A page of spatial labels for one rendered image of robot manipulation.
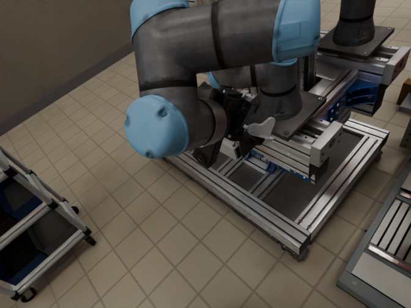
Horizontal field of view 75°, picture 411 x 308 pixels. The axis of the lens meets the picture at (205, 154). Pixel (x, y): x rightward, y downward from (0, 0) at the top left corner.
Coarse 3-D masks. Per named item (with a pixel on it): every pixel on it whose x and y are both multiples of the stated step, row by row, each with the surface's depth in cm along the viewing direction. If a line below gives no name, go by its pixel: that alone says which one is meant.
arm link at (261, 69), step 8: (264, 64) 76; (272, 64) 75; (280, 64) 74; (288, 64) 75; (296, 64) 78; (256, 72) 78; (264, 72) 77; (272, 72) 77; (280, 72) 76; (288, 72) 77; (296, 72) 80; (256, 80) 79; (264, 80) 79; (272, 80) 79; (280, 80) 78; (288, 80) 79; (296, 80) 82; (264, 88) 83; (272, 88) 81; (280, 88) 80; (288, 88) 81
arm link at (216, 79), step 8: (200, 0) 64; (208, 0) 62; (216, 0) 62; (208, 72) 82; (216, 72) 80; (224, 72) 78; (232, 72) 78; (240, 72) 79; (248, 72) 78; (216, 80) 81; (224, 80) 81; (232, 80) 80; (240, 80) 80; (248, 80) 80; (216, 88) 84; (240, 88) 84
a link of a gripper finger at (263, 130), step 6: (270, 120) 53; (252, 126) 52; (258, 126) 53; (264, 126) 53; (270, 126) 54; (252, 132) 54; (258, 132) 54; (264, 132) 54; (270, 132) 55; (264, 138) 54; (270, 138) 56
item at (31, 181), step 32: (0, 160) 116; (0, 192) 146; (32, 192) 131; (0, 224) 131; (32, 224) 171; (64, 224) 164; (0, 256) 161; (32, 256) 156; (0, 288) 139; (32, 288) 157
